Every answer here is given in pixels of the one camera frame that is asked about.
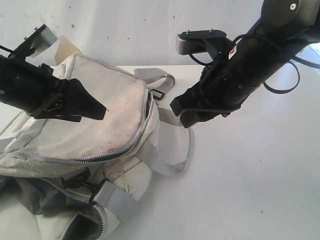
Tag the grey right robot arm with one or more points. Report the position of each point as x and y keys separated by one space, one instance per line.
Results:
x=295 y=20

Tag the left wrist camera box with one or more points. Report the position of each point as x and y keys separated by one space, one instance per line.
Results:
x=41 y=39

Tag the white fabric duffel bag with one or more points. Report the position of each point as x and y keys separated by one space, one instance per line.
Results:
x=61 y=180

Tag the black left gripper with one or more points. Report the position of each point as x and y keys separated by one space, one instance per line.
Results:
x=62 y=99

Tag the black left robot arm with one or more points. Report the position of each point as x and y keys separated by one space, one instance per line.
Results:
x=16 y=78

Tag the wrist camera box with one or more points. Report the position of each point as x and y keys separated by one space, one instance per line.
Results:
x=201 y=41
x=41 y=39

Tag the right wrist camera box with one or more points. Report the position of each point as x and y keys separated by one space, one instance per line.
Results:
x=201 y=41

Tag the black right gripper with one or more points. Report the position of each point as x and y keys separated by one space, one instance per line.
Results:
x=230 y=78

